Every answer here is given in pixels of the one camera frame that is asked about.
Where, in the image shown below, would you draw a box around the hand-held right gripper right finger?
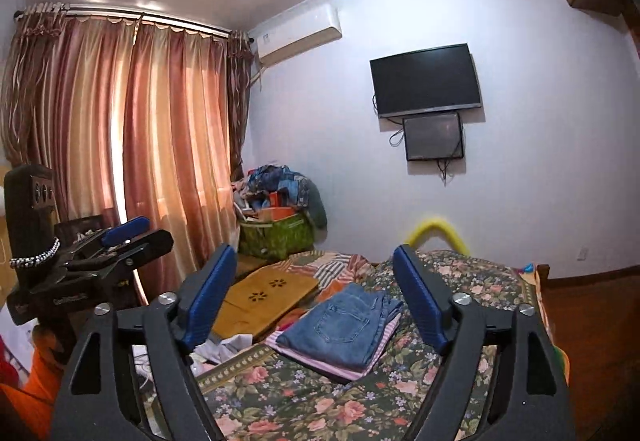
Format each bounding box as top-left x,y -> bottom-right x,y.
391,244 -> 572,441

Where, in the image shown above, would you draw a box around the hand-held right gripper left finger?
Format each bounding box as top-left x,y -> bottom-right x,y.
50,242 -> 238,441

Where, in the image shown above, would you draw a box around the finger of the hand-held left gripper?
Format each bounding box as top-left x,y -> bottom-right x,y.
101,216 -> 152,245
120,228 -> 175,266

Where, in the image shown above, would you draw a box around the blue jeans pants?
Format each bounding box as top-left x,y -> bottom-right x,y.
276,283 -> 405,370

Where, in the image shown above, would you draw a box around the person's left forearm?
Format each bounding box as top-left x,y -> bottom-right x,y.
0,351 -> 66,437

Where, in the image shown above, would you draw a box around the person's left hand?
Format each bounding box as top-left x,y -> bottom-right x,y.
31,323 -> 66,364

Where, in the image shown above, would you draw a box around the dark wooden furniture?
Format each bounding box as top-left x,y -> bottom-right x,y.
54,215 -> 108,242

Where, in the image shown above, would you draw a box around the crumpled white cloth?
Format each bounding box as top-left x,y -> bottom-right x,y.
190,333 -> 253,367

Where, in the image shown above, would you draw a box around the tan flower-pattern mat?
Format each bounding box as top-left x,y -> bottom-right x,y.
212,266 -> 321,342

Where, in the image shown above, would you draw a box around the yellow foam tube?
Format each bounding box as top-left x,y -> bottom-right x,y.
404,216 -> 472,254

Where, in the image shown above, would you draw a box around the pink striped curtain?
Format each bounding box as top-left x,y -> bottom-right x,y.
0,13 -> 236,302

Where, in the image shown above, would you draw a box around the patchwork bed sheet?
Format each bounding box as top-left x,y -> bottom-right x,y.
272,250 -> 373,302

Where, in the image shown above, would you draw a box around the pink striped garment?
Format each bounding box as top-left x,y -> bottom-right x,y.
264,306 -> 403,382

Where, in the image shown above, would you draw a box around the dark floral blanket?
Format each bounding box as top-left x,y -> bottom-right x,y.
192,248 -> 571,441

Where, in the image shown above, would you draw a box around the pile of clothes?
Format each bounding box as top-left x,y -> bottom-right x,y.
231,164 -> 328,227

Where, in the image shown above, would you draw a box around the brown patterned curtain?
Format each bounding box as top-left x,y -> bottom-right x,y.
226,32 -> 253,182
0,3 -> 68,162

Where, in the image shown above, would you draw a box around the orange plush blanket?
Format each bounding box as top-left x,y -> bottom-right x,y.
552,346 -> 571,382

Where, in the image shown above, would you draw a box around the small black monitor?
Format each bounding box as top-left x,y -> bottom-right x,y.
402,111 -> 465,162

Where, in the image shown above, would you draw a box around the metal curtain rod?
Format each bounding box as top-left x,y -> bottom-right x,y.
15,3 -> 251,42

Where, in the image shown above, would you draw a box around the white air conditioner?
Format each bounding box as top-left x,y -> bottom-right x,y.
247,5 -> 343,69

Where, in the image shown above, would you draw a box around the beaded wrist strap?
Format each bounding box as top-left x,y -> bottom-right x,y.
9,237 -> 62,268

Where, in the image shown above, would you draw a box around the black wall television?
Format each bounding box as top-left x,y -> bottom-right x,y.
369,43 -> 483,119

